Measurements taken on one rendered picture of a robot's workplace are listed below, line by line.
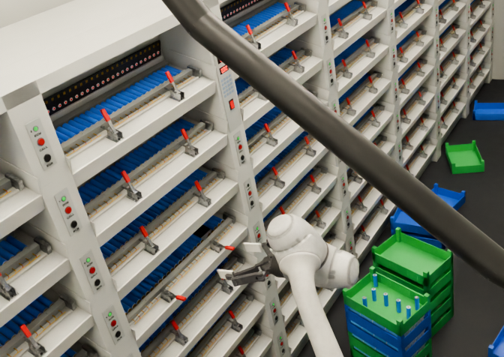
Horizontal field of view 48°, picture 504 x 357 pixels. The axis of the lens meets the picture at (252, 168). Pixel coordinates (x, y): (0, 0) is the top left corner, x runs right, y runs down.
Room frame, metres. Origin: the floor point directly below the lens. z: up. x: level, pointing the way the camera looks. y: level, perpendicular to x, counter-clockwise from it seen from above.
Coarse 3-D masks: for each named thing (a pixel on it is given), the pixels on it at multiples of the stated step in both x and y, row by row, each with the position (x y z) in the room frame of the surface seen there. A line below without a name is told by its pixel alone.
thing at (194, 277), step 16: (224, 208) 1.80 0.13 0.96; (240, 224) 1.75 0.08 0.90; (224, 240) 1.68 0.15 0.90; (240, 240) 1.71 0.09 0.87; (208, 256) 1.60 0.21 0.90; (224, 256) 1.63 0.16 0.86; (192, 272) 1.53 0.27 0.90; (208, 272) 1.56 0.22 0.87; (176, 288) 1.47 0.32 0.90; (192, 288) 1.49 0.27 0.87; (160, 304) 1.40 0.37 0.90; (176, 304) 1.42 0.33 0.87; (144, 320) 1.35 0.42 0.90; (160, 320) 1.36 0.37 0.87; (144, 336) 1.30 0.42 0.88
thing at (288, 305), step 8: (328, 232) 2.32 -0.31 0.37; (336, 232) 2.31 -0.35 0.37; (328, 240) 2.30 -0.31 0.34; (336, 240) 2.30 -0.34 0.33; (344, 240) 2.28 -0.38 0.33; (288, 288) 1.99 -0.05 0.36; (280, 296) 1.94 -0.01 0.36; (288, 296) 1.96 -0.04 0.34; (280, 304) 1.91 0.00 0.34; (288, 304) 1.91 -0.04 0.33; (288, 312) 1.87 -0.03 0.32; (288, 320) 1.85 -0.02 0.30
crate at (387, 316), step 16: (352, 288) 1.89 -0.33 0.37; (368, 288) 1.92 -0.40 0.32; (384, 288) 1.90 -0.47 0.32; (400, 288) 1.85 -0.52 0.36; (352, 304) 1.82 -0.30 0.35; (368, 304) 1.82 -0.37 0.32; (384, 320) 1.68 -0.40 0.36; (400, 320) 1.62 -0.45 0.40; (416, 320) 1.67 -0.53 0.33; (400, 336) 1.61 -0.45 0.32
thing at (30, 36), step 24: (96, 0) 2.11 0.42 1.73; (120, 0) 2.02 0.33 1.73; (144, 0) 1.93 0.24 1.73; (24, 24) 1.94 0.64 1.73; (48, 24) 1.86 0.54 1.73; (72, 24) 1.79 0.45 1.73; (96, 24) 1.72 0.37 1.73; (0, 48) 1.66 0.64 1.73; (24, 48) 1.60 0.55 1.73; (48, 96) 1.51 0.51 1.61
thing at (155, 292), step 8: (224, 224) 1.73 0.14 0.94; (216, 232) 1.69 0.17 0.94; (224, 232) 1.70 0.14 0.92; (208, 240) 1.65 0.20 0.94; (200, 248) 1.61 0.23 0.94; (192, 256) 1.58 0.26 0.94; (184, 264) 1.54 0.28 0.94; (176, 272) 1.51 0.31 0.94; (168, 280) 1.47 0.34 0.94; (160, 288) 1.44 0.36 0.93; (152, 296) 1.41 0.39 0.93; (144, 304) 1.38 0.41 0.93; (136, 312) 1.36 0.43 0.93; (144, 312) 1.37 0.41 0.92; (128, 320) 1.33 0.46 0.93
